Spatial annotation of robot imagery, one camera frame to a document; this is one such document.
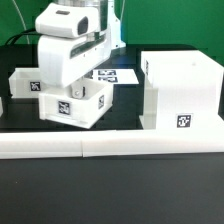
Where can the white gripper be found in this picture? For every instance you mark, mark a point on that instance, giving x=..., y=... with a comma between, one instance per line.
x=62, y=61

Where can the white front drawer tray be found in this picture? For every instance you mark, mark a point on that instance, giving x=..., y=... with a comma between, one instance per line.
x=57, y=104

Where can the white drawer tray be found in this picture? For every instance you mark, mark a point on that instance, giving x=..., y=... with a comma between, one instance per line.
x=26, y=83
x=57, y=104

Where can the white drawer cabinet box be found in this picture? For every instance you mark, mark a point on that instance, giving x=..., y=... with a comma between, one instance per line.
x=182, y=90

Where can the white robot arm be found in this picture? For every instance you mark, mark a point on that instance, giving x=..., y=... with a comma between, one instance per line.
x=76, y=36

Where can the white rear drawer tray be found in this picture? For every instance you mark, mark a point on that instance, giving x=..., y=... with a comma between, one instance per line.
x=26, y=83

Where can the white fiducial marker sheet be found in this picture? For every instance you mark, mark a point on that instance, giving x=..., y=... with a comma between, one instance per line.
x=115, y=76

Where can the white front fence left piece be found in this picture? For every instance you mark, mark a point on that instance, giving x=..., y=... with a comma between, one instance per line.
x=40, y=145

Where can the white L-shaped fence right piece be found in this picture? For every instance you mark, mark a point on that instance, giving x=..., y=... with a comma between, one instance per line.
x=152, y=142

